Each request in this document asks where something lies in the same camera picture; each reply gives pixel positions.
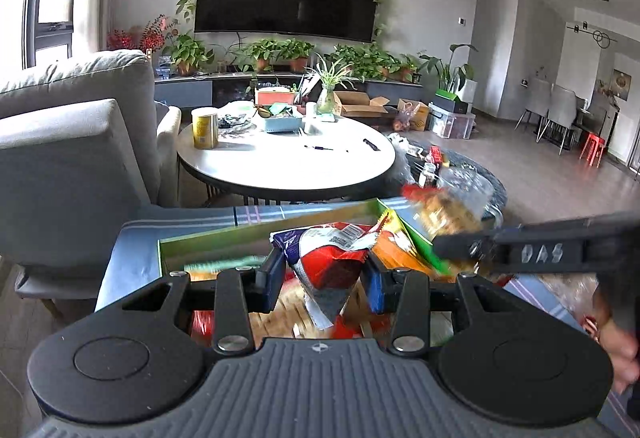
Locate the dark round side table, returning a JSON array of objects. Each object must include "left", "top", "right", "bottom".
[{"left": 393, "top": 137, "right": 506, "bottom": 228}]

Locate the spider plant in vase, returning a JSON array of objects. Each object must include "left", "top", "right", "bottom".
[{"left": 300, "top": 54, "right": 354, "bottom": 114}]

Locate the clear storage bin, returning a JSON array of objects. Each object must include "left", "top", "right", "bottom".
[{"left": 426, "top": 102, "right": 475, "bottom": 139}]

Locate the open cardboard box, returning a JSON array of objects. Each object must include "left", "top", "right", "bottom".
[{"left": 334, "top": 91, "right": 388, "bottom": 119}]

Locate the green snack bag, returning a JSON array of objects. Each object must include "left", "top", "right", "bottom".
[{"left": 183, "top": 255, "right": 266, "bottom": 273}]

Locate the low tv cabinet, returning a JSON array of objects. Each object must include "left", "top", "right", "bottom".
[{"left": 154, "top": 72, "right": 426, "bottom": 110}]

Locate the green cardboard box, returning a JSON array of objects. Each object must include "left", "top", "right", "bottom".
[{"left": 156, "top": 199, "right": 454, "bottom": 276}]

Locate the light blue tray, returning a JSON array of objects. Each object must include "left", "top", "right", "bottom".
[{"left": 264, "top": 115, "right": 303, "bottom": 134}]

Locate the red stool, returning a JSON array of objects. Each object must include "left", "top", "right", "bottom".
[{"left": 579, "top": 133, "right": 605, "bottom": 167}]

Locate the blue striped tablecloth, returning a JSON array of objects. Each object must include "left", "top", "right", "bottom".
[{"left": 96, "top": 202, "right": 636, "bottom": 437}]

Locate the white round table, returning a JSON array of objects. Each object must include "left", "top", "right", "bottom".
[{"left": 177, "top": 117, "right": 396, "bottom": 202}]

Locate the red flower arrangement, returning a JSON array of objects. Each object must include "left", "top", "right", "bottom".
[{"left": 106, "top": 15, "right": 178, "bottom": 53}]

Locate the person's right hand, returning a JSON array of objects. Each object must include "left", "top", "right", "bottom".
[{"left": 592, "top": 285, "right": 639, "bottom": 394}]

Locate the grey sofa armchair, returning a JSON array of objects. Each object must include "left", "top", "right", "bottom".
[{"left": 1, "top": 50, "right": 181, "bottom": 302}]

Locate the tall potted plant white pot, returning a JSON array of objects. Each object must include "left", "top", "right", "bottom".
[{"left": 418, "top": 43, "right": 477, "bottom": 100}]

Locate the red cracker bag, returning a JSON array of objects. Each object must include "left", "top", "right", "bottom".
[{"left": 188, "top": 267, "right": 396, "bottom": 349}]

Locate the glass pitcher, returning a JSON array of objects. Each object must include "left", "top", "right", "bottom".
[{"left": 437, "top": 167, "right": 503, "bottom": 228}]

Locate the yellow small snack packet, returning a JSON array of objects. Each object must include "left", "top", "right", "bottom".
[{"left": 401, "top": 184, "right": 483, "bottom": 243}]

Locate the blue white red packet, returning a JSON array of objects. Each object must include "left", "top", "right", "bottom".
[{"left": 270, "top": 221, "right": 378, "bottom": 329}]

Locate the white dining chair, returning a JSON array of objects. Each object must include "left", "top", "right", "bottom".
[{"left": 536, "top": 84, "right": 577, "bottom": 154}]

